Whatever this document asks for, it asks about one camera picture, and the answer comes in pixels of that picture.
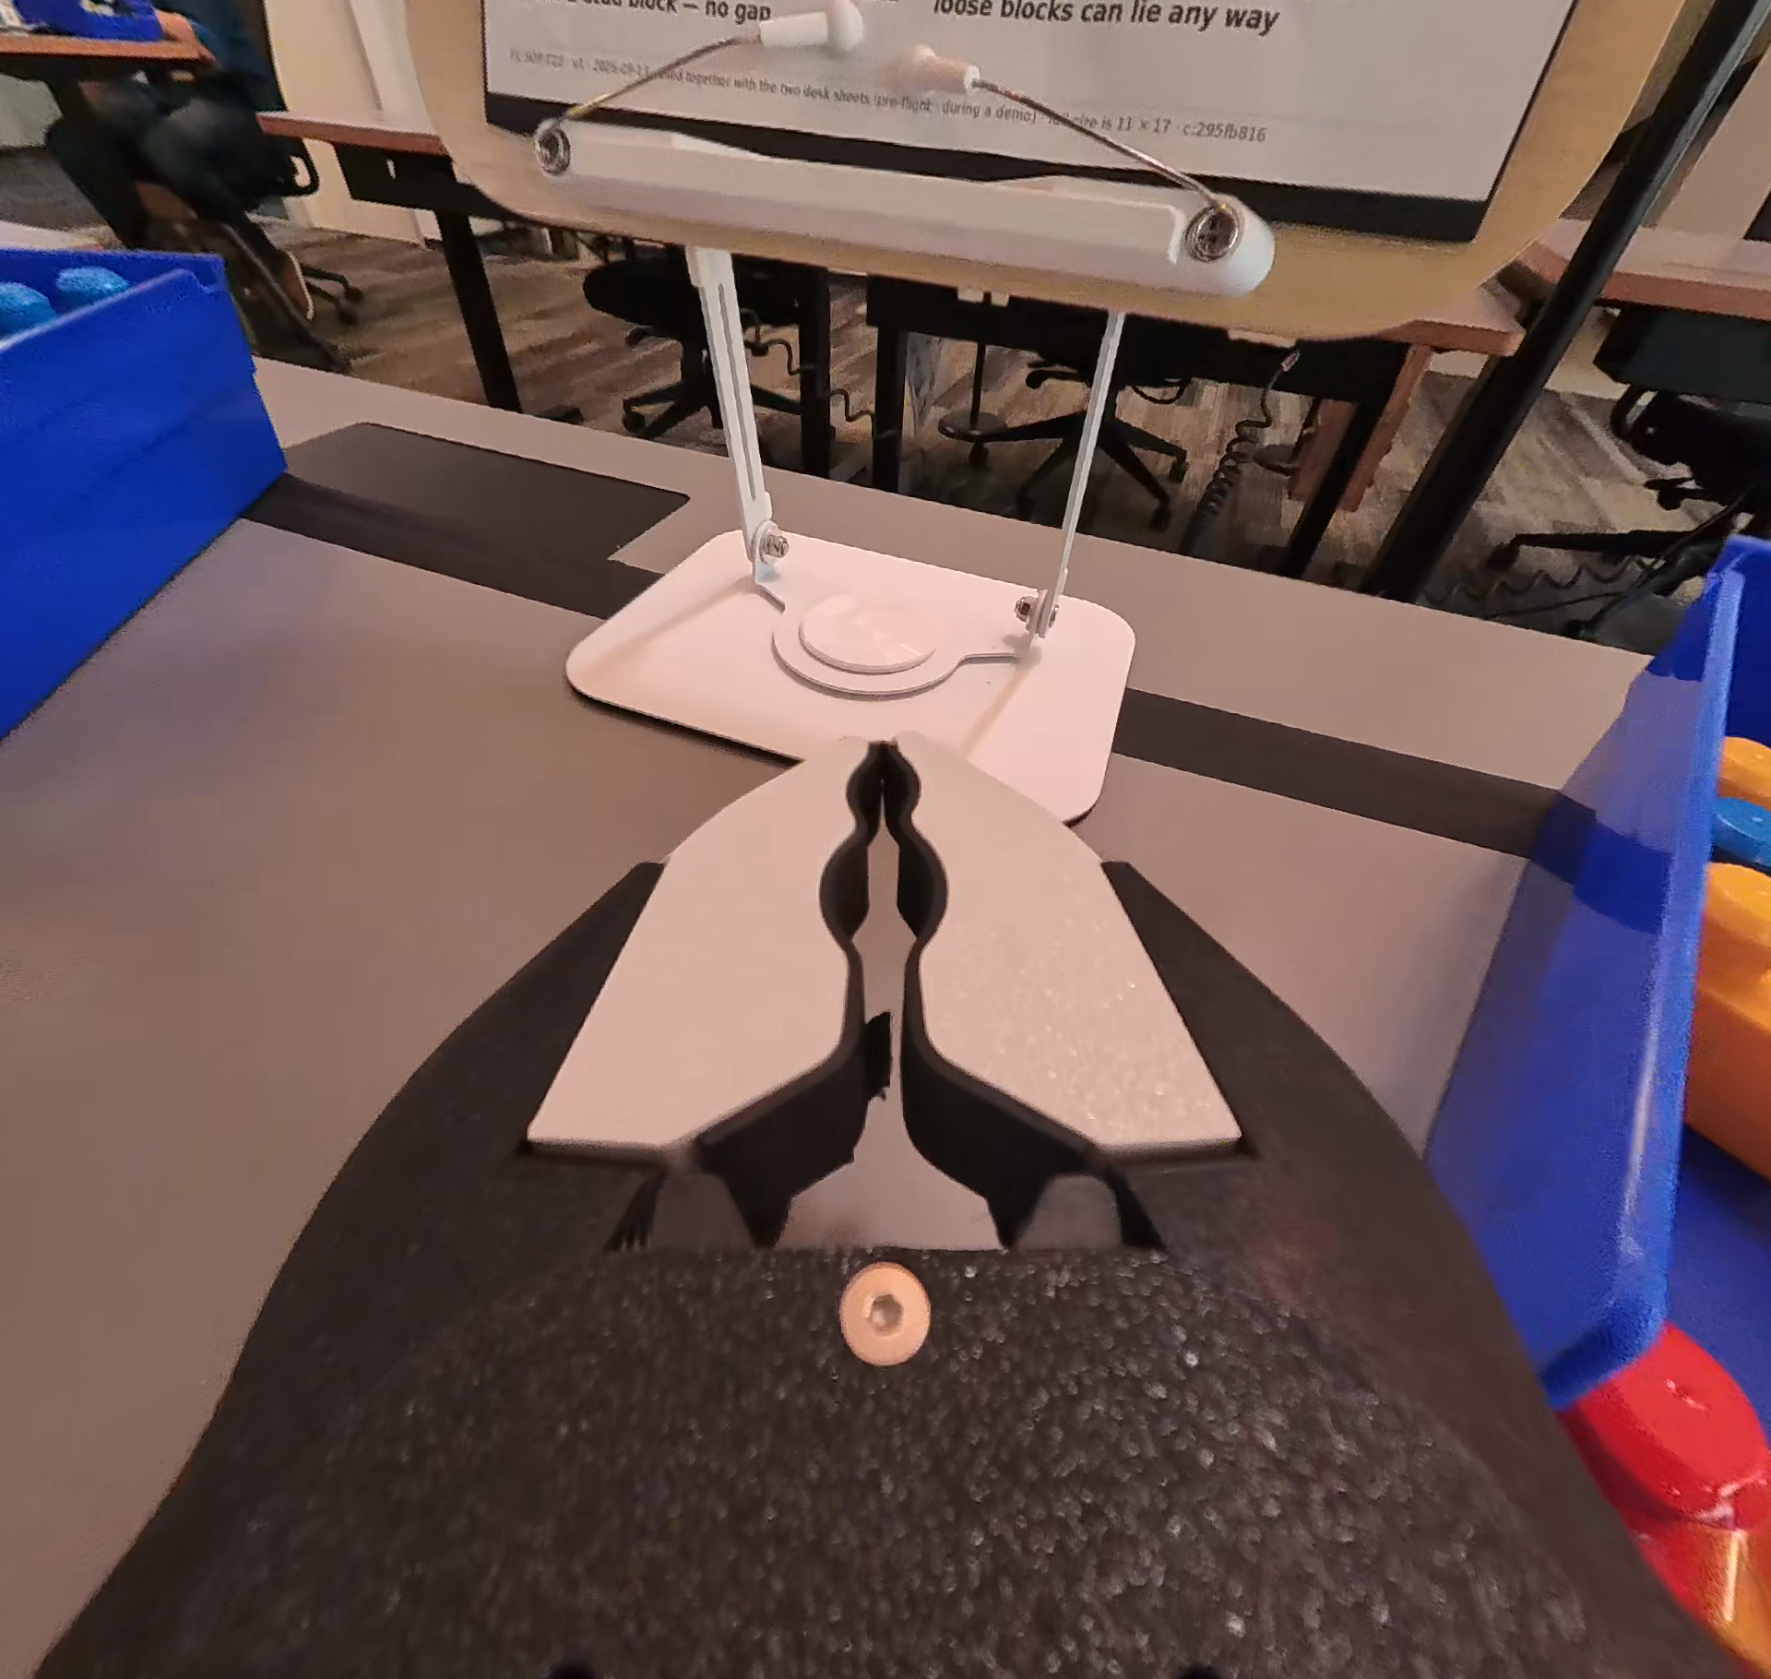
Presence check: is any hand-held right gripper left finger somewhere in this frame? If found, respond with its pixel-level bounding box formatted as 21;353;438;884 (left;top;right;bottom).
524;733;903;1247

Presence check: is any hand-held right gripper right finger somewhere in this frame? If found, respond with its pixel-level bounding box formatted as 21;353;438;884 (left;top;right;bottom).
883;733;1244;1243

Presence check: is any blue plastic bin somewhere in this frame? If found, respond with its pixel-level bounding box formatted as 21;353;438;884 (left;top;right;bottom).
1423;540;1771;1417
0;247;287;743

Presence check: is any heap of mega blocks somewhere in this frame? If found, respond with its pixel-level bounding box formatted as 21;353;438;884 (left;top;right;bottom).
1558;733;1771;1679

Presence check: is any pile of mega blocks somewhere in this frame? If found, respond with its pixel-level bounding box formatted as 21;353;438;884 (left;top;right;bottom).
0;264;129;335

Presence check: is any white document stand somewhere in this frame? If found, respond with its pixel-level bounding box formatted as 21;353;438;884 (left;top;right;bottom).
398;0;1736;827

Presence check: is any black office chair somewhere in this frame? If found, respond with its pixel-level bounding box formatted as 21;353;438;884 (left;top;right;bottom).
1488;385;1771;646
936;353;1194;527
579;247;830;439

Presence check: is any black metal pole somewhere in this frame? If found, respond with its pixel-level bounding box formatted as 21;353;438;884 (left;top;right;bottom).
1366;0;1771;601

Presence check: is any printed instruction sheet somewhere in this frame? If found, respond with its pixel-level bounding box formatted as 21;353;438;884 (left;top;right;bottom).
485;0;1624;243

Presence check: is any small blue bin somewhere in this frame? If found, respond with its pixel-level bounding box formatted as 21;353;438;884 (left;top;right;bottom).
0;0;167;45

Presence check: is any black cable flap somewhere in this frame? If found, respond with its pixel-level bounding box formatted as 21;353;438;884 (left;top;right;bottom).
240;422;691;624

